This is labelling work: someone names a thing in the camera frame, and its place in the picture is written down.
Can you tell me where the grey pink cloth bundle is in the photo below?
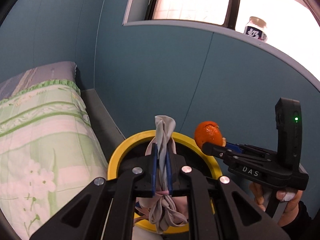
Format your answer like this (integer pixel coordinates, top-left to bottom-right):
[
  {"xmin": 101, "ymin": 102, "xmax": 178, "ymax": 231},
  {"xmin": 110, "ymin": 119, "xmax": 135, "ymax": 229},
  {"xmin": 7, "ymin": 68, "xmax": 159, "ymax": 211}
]
[{"xmin": 135, "ymin": 115, "xmax": 189, "ymax": 235}]

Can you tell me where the green white patterned quilt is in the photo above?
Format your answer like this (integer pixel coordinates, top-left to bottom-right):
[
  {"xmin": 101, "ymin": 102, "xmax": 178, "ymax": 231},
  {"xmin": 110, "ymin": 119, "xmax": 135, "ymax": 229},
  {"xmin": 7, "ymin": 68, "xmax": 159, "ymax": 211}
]
[{"xmin": 1, "ymin": 80, "xmax": 108, "ymax": 239}]

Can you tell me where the bottle on window sill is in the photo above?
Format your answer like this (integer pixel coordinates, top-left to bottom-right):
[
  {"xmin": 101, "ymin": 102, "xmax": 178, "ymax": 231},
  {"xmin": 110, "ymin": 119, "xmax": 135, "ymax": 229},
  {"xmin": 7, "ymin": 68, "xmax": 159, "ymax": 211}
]
[{"xmin": 244, "ymin": 16, "xmax": 267, "ymax": 42}]

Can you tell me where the grey striped bed sheet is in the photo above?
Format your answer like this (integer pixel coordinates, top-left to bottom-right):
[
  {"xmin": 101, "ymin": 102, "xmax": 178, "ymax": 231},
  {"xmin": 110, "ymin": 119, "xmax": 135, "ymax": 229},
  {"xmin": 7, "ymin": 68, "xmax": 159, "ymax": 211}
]
[{"xmin": 1, "ymin": 61, "xmax": 76, "ymax": 100}]

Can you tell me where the window with dark frame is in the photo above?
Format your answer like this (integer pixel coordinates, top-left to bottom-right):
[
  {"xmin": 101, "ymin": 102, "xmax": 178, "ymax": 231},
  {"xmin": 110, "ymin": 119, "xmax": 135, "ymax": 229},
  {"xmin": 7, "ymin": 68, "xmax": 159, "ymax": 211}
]
[{"xmin": 123, "ymin": 0, "xmax": 319, "ymax": 86}]

